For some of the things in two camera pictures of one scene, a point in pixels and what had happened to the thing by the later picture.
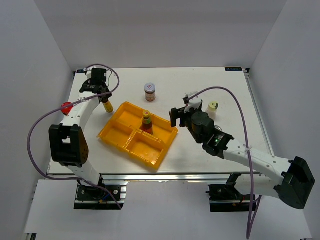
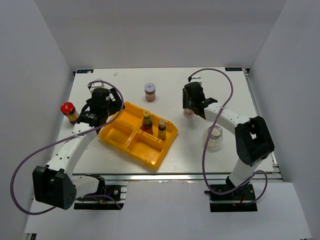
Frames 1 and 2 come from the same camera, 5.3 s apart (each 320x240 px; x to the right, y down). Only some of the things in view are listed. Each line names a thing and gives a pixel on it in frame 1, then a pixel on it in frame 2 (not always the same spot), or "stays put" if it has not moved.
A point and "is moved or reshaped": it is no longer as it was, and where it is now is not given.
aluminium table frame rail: [147, 178] stays put
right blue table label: [233, 69] stays put
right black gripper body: [185, 121] to [187, 102]
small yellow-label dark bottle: [108, 106] is moved or reshaped
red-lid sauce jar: [66, 110] stays put
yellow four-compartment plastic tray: [123, 130] stays put
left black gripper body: [107, 96] to [114, 106]
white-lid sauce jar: [150, 92] stays put
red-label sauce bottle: [147, 125] stays put
